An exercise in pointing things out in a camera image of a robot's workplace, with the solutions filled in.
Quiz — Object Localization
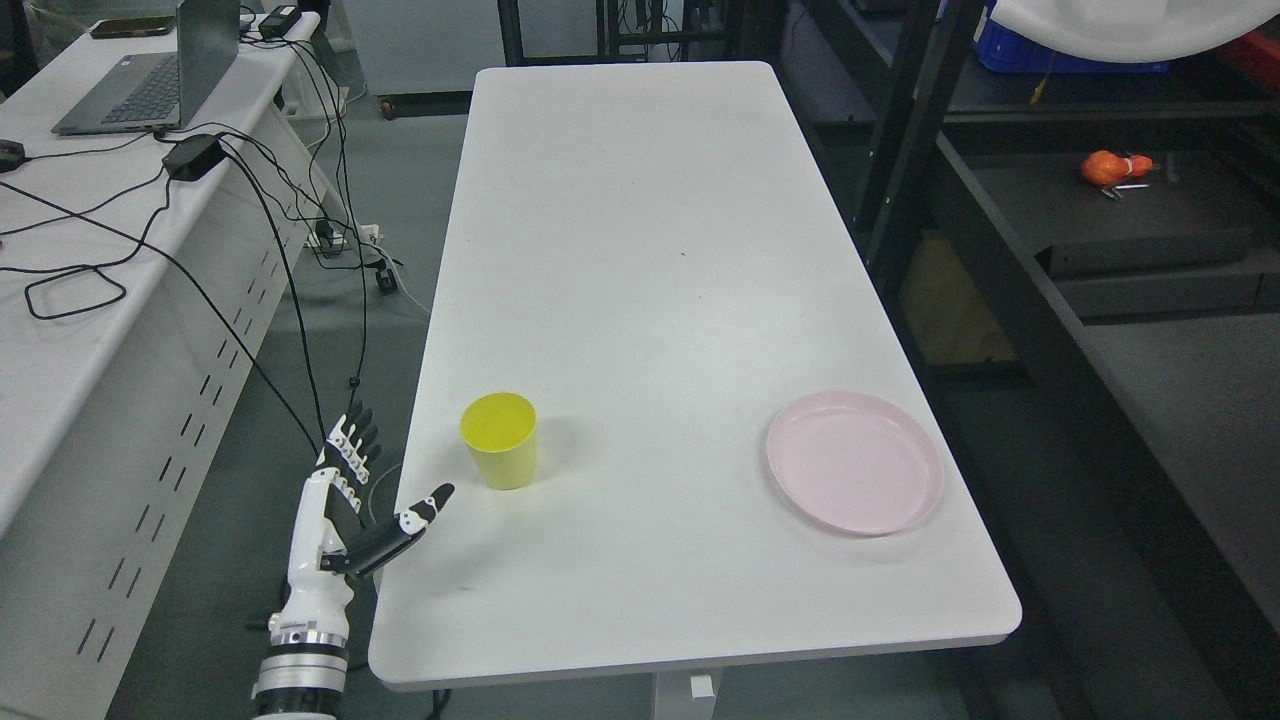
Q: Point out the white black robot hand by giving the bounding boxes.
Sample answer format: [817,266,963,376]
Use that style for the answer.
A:
[268,402,454,646]

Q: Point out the blue plastic bin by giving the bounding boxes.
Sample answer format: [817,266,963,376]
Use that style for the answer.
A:
[972,1,1171,74]

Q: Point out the white table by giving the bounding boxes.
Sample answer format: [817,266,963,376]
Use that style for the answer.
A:
[369,61,1023,719]

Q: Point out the yellow plastic cup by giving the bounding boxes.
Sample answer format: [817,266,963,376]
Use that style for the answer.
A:
[460,392,539,489]

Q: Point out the black metal rack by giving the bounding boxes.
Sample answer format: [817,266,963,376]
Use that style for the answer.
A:
[782,1,1279,719]

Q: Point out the black smartphone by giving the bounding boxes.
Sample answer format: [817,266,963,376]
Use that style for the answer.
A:
[90,15,177,40]

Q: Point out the grey laptop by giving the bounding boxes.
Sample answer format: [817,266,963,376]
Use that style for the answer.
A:
[51,1,239,136]

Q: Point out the black power adapter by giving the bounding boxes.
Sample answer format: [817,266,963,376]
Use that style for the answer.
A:
[163,133,227,182]

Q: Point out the orange toy on shelf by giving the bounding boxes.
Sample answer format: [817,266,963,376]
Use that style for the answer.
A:
[1079,150,1157,188]

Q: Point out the pink plastic plate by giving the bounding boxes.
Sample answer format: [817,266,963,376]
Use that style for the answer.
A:
[764,391,945,537]

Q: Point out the white side desk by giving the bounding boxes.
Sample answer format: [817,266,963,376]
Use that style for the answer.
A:
[1,36,308,719]

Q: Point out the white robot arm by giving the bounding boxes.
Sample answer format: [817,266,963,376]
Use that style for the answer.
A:
[250,626,349,719]

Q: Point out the black cable on desk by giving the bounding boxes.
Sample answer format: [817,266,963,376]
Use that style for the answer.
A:
[0,150,172,322]

